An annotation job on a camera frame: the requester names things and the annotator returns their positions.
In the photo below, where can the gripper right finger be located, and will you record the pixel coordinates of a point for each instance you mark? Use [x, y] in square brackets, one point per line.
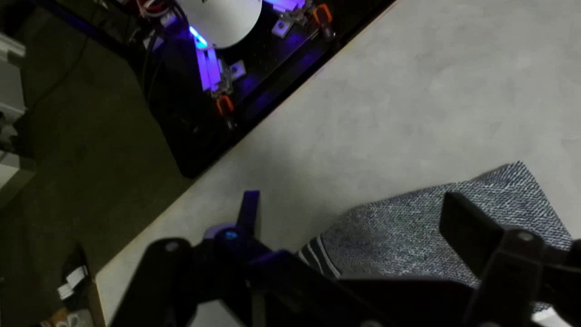
[513, 263]

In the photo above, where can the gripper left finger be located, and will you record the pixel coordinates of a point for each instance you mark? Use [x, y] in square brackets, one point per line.
[172, 272]

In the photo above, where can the grey woven striped towel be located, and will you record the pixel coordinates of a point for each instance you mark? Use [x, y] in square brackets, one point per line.
[399, 236]

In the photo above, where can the orange clamp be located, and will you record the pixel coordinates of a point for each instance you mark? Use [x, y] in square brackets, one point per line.
[323, 18]
[224, 106]

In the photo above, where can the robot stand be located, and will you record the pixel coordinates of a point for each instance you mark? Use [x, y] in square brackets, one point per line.
[277, 86]

